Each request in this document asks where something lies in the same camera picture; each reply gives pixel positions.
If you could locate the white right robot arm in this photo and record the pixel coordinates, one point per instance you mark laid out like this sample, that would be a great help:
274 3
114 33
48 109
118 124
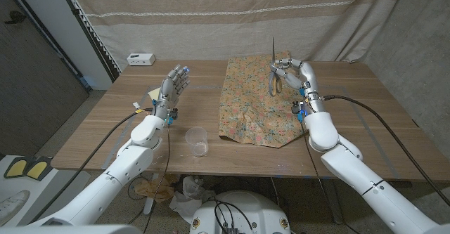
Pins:
369 188

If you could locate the white table leg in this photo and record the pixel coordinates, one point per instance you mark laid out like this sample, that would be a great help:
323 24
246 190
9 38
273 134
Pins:
149 202

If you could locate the white floor platform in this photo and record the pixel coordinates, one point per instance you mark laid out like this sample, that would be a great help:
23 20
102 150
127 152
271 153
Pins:
45 192

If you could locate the crumpled brown paper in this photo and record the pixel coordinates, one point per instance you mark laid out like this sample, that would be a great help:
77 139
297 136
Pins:
154 189

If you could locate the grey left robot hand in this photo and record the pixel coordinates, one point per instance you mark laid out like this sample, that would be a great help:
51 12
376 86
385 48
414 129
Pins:
170 90

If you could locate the beige striped curtain backdrop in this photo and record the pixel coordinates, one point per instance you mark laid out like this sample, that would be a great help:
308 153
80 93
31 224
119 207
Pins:
228 23

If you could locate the grey scissors with yellow grips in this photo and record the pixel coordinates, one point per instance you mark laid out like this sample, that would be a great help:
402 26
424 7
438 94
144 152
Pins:
273 51

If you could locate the clear plastic cup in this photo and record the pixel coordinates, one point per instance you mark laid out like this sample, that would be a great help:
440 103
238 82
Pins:
197 141

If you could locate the black pole with zigzag strip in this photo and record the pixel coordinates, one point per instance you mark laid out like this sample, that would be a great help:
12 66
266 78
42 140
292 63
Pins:
88 26

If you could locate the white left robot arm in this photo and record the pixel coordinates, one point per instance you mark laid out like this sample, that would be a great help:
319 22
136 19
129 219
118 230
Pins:
105 188

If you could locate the yellow and black foot pedals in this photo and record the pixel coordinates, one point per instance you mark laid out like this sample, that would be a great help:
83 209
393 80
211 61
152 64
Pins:
28 168

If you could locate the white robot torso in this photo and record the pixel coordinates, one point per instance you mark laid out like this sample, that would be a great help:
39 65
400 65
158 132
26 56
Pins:
246 209

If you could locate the white power strip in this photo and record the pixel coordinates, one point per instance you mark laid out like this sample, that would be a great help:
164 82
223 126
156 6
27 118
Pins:
140 59

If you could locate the yellow sponge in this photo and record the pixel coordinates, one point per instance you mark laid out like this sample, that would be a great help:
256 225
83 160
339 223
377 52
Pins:
154 94

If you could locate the white shoe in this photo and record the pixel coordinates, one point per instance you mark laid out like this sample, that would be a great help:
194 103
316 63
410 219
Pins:
12 206

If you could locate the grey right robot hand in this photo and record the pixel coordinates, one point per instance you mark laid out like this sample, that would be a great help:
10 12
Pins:
309 79

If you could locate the crumpled white paper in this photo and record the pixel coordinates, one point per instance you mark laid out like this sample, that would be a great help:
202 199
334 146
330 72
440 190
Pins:
190 195

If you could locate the grey table leg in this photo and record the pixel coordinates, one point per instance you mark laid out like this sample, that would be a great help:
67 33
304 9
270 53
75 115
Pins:
334 213

